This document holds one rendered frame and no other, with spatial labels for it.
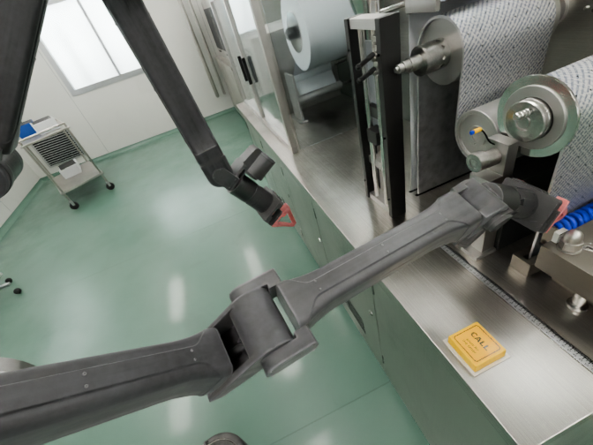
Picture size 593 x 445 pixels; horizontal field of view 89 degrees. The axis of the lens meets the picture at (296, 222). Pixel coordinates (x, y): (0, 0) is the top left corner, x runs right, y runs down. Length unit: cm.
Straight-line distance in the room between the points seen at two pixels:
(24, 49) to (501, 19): 86
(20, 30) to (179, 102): 23
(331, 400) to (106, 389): 140
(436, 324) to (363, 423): 94
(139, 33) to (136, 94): 538
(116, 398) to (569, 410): 66
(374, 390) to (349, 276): 129
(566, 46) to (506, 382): 79
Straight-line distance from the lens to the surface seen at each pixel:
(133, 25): 63
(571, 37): 107
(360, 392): 166
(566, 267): 76
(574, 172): 78
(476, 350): 71
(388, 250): 42
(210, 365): 38
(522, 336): 78
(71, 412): 32
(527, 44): 93
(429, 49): 80
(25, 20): 64
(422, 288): 81
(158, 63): 63
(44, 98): 628
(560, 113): 68
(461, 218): 50
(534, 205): 68
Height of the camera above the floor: 154
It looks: 37 degrees down
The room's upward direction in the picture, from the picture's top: 18 degrees counter-clockwise
